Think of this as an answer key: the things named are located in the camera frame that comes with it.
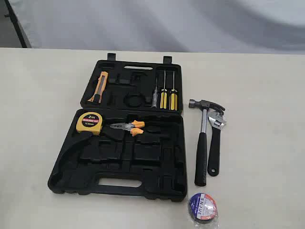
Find orange utility knife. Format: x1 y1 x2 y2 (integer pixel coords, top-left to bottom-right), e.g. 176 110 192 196
88 71 108 103

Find black electrical tape roll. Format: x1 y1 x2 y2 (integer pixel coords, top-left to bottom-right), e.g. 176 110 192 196
188 193 218 224

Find yellow tape measure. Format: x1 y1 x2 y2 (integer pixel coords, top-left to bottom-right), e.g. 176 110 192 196
76 112 102 136

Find orange handled pliers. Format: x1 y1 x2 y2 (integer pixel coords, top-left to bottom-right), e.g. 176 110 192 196
110 120 145 136

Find adjustable wrench black handle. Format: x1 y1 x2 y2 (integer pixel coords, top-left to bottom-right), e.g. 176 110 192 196
207 111 226 177

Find right yellow black screwdriver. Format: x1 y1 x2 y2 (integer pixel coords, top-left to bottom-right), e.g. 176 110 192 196
169 71 178 111

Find yellow black screwdriver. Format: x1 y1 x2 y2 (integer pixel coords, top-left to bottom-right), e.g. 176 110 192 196
160 70 167 109
169 71 178 111

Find claw hammer black grip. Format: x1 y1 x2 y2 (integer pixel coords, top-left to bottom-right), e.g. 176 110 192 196
189 99 225 187

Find left yellow black screwdriver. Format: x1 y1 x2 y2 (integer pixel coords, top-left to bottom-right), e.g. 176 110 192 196
160 70 167 109

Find clear voltage tester screwdriver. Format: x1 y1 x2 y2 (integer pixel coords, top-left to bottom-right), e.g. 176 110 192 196
152 74 159 108

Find black stand pole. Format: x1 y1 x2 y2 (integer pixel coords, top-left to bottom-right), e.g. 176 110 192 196
4 0 28 48

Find black plastic tool case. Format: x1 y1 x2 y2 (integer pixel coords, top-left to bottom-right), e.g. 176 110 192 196
48 53 187 202

